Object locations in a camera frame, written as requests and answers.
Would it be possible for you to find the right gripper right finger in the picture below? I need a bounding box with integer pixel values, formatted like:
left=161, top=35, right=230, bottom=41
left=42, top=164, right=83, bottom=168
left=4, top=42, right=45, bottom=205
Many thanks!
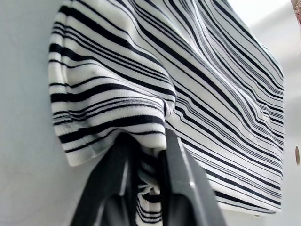
left=158, top=120, right=228, bottom=226

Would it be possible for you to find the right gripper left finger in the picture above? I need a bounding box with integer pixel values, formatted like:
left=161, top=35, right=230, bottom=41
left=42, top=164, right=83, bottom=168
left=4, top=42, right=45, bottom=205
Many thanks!
left=70, top=132, right=143, bottom=226

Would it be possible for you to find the black and white striped T-shirt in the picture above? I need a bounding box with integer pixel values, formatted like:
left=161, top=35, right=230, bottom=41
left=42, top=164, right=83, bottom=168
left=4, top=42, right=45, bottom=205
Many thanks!
left=48, top=0, right=285, bottom=226

